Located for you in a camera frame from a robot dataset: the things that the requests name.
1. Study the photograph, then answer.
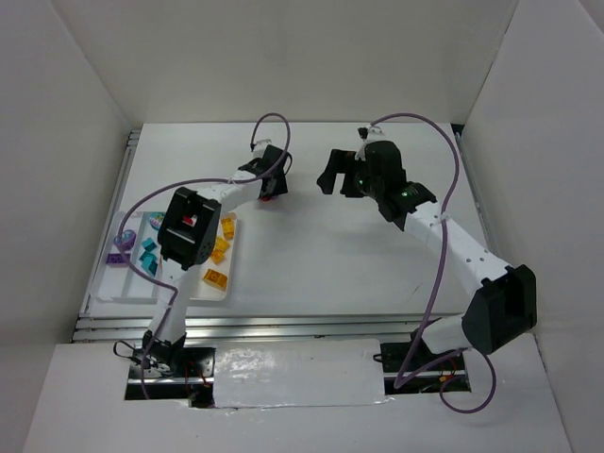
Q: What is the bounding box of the yellow striped brick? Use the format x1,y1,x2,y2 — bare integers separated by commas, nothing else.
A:
221,217,235,241

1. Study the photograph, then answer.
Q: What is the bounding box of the yellow round brick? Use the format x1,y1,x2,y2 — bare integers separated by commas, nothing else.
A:
202,269,228,292

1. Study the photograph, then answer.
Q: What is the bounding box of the teal small brick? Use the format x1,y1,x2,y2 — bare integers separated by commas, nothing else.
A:
142,238,157,252

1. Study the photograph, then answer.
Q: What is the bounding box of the purple paw brick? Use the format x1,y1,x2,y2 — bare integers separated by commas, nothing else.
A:
113,229,137,251

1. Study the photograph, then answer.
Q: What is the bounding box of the purple wedge brick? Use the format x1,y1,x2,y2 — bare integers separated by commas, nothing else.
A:
106,253,130,266

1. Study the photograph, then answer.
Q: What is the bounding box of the yellow small square brick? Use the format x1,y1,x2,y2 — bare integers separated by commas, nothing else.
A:
210,250,225,264

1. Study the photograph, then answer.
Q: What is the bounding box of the teal frog brick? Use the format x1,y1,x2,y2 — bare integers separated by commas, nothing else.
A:
147,212,165,231

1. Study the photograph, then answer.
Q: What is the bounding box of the teal purple brick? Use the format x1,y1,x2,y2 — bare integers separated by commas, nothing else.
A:
139,251,157,262

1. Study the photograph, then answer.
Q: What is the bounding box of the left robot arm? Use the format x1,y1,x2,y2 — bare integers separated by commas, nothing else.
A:
142,143,288,375

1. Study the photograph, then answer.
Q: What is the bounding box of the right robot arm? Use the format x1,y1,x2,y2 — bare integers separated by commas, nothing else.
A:
317,141,537,355

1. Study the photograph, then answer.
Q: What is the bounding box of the white divided tray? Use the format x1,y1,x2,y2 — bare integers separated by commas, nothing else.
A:
90,211,237,306

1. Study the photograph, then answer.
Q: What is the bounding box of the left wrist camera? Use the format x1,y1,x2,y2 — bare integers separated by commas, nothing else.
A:
250,139,272,158

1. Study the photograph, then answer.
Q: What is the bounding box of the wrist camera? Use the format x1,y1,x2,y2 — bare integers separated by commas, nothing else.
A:
250,139,272,158
358,125,386,144

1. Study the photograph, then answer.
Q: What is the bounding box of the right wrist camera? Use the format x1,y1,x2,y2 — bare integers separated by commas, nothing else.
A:
358,125,386,144

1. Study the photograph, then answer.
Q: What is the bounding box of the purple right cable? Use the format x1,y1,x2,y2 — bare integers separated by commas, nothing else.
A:
370,112,499,414

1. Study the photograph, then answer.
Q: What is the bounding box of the aluminium frame rail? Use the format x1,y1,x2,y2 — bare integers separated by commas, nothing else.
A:
72,314,422,343

